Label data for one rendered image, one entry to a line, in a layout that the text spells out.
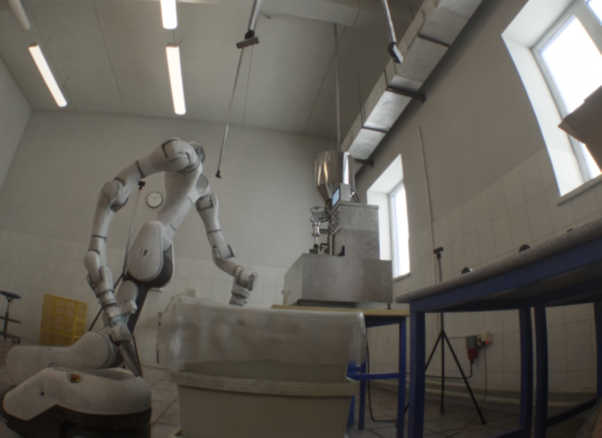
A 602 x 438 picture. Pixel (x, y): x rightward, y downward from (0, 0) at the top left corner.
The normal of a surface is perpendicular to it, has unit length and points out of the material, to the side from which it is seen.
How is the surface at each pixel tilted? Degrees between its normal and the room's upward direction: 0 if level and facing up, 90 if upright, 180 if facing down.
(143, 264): 90
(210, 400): 96
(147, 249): 90
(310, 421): 96
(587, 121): 139
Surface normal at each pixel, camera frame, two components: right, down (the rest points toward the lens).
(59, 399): 0.07, -0.36
